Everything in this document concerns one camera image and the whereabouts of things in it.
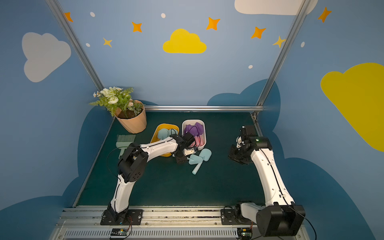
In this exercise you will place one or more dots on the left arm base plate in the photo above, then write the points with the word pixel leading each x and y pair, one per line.
pixel 125 218

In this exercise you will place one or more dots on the green toy rake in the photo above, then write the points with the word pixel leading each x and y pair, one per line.
pixel 123 142

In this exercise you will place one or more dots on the white plastic storage box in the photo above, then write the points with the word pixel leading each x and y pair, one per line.
pixel 192 122

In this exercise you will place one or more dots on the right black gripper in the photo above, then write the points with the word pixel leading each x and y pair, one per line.
pixel 236 156

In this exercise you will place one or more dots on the potted artificial flower plant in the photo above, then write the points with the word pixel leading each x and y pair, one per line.
pixel 130 113

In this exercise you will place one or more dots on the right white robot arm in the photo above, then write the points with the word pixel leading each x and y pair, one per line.
pixel 280 216

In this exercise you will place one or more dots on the yellow plastic storage box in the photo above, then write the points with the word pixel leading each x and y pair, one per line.
pixel 156 133

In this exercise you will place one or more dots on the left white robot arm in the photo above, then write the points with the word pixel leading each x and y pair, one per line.
pixel 132 164

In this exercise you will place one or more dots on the purple square shovel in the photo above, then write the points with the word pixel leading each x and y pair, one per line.
pixel 198 141
pixel 190 129

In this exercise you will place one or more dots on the purple pointed shovel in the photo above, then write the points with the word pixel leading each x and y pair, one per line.
pixel 199 131

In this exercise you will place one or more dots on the right circuit board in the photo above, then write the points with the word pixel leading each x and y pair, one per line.
pixel 244 234

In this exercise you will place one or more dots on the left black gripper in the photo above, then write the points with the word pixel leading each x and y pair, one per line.
pixel 182 154

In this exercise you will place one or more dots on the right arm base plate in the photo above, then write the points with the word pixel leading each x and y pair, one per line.
pixel 231 217

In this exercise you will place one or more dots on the left circuit board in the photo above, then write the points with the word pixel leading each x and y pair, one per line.
pixel 119 233

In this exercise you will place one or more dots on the circuit board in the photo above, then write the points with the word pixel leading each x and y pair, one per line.
pixel 244 234
pixel 119 233

